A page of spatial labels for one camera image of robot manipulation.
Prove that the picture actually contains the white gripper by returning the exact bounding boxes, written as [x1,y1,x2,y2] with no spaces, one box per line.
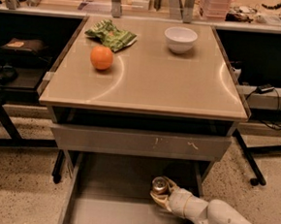
[149,176,193,218]

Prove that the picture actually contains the orange soda can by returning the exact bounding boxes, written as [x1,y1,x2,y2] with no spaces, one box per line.
[151,176,169,195]

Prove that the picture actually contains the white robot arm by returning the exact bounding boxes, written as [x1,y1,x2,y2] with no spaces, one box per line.
[150,176,251,224]

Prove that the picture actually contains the open middle drawer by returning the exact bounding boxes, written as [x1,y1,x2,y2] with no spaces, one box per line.
[57,152,203,224]

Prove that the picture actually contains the grey drawer cabinet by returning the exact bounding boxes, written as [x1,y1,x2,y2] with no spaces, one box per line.
[28,10,259,224]

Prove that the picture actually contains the closed top drawer front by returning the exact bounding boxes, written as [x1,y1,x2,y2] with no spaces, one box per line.
[50,123,232,162]

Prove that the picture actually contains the black table leg right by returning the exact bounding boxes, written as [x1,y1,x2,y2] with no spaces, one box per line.
[233,129,266,186]

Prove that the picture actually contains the black power adapter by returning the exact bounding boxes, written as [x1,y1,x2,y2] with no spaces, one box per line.
[255,84,274,94]

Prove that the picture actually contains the orange fruit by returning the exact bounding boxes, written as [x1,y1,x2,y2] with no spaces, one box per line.
[90,46,113,70]

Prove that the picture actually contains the white bowl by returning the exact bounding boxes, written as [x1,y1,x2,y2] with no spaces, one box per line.
[164,26,198,54]

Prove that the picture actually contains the green chip bag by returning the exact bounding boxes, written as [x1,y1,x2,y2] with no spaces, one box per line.
[84,18,137,52]

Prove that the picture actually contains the pink stacked trays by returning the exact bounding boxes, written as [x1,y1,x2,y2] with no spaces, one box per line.
[199,0,232,20]

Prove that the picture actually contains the black headphones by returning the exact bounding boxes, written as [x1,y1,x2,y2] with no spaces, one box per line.
[0,65,18,84]

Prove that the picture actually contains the black bag on shelf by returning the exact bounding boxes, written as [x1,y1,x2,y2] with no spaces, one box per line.
[0,38,47,63]

